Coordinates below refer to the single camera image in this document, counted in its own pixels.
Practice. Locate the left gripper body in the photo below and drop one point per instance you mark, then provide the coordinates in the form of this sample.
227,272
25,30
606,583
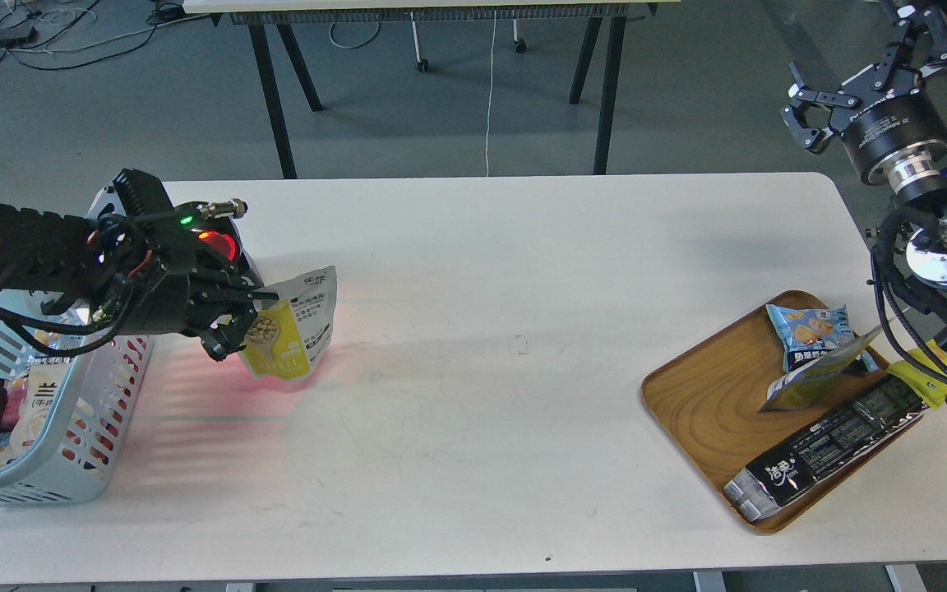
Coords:
149,289

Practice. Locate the white orange snack bag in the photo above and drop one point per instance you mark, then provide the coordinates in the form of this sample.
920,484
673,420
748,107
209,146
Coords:
43,384

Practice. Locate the blue snack bag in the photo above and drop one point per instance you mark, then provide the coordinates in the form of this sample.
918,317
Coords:
810,333

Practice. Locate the yellow grey snack pouch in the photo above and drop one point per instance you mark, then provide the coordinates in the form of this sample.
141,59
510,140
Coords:
290,336
799,388

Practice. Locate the black barcode scanner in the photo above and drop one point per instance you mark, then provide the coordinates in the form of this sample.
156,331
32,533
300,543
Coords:
216,239

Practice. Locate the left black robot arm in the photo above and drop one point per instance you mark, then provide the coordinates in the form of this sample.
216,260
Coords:
48,271

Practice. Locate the long black snack package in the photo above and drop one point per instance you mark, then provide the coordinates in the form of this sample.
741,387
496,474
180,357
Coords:
816,453

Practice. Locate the wooden tray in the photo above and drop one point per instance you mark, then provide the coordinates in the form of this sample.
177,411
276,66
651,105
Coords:
710,401

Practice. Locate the light blue plastic basket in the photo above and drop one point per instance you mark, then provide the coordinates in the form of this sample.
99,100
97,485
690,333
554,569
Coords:
77,443

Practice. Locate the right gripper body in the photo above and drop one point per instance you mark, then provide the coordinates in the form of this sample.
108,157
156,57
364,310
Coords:
874,122

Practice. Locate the yellow snack package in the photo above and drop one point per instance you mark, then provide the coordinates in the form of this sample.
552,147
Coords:
931,390

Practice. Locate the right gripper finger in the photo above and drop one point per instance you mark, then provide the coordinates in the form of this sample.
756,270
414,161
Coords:
816,117
912,22

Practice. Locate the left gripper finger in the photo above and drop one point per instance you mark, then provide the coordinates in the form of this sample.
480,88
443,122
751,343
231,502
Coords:
227,335
229,289

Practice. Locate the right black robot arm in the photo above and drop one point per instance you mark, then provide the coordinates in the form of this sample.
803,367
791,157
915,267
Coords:
909,256

